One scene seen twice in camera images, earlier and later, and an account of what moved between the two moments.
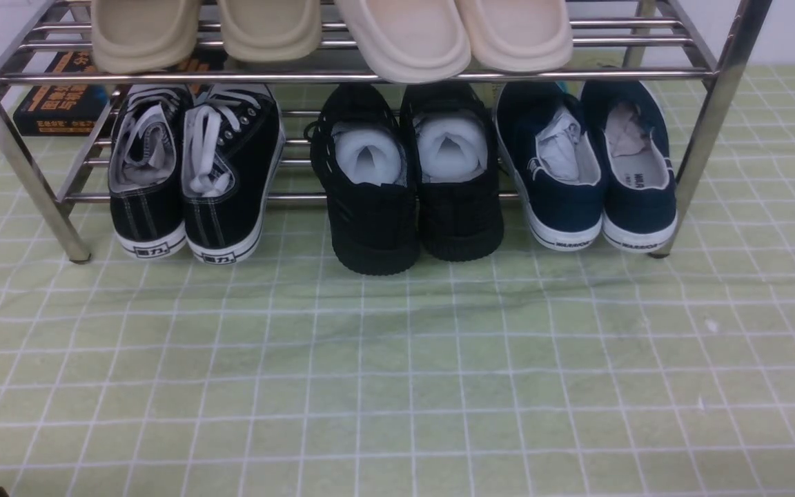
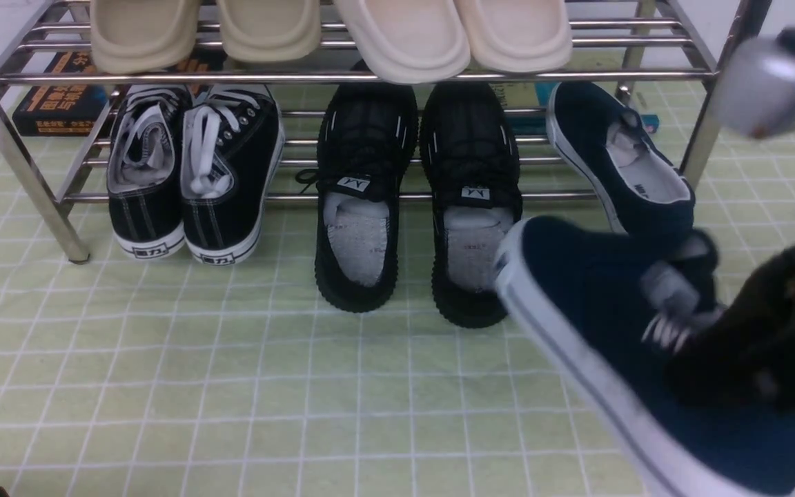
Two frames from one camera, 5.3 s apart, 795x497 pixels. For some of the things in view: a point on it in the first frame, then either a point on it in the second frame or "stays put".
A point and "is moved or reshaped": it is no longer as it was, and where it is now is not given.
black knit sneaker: [453, 143] is moved or reshaped
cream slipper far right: [519, 36] stays put
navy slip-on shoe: [629, 123] is moved or reshaped
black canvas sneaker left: [147, 169] stays put
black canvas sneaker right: [232, 150] stays put
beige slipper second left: [270, 31] stays put
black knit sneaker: [364, 162] is moved or reshaped
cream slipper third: [409, 41] stays put
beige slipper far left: [144, 36] stays put
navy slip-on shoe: [551, 150] -> [580, 288]
